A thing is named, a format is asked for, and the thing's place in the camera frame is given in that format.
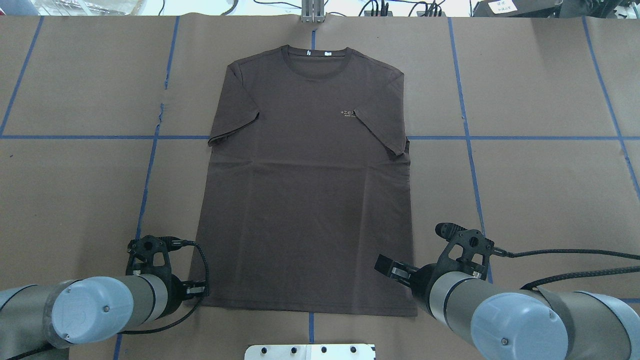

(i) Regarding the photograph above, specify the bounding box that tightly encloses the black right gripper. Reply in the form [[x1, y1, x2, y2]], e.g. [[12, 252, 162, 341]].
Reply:
[[374, 254, 451, 306]]

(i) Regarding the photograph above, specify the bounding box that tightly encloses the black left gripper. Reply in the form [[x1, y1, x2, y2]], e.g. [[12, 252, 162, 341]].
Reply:
[[165, 274, 210, 316]]

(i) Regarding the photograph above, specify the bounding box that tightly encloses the dark brown t-shirt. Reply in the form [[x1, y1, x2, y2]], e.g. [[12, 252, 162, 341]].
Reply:
[[196, 45, 418, 317]]

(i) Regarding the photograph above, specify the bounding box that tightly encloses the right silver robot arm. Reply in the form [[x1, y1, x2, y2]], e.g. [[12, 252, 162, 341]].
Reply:
[[374, 255, 640, 360]]

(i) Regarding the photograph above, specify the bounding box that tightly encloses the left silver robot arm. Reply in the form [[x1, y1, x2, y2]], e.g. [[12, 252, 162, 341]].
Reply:
[[0, 274, 208, 360]]

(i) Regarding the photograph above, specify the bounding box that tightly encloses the brown paper table cover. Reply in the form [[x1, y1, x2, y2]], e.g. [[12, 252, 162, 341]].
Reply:
[[0, 15, 640, 360]]

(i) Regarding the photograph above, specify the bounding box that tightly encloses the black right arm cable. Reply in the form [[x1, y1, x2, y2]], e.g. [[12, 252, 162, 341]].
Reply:
[[492, 248, 640, 291]]

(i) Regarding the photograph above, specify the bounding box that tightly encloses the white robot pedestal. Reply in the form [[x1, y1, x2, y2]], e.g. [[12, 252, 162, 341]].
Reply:
[[244, 343, 377, 360]]

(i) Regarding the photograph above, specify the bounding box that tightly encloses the aluminium frame post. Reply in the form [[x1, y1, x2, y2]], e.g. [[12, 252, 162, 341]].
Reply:
[[301, 0, 326, 24]]

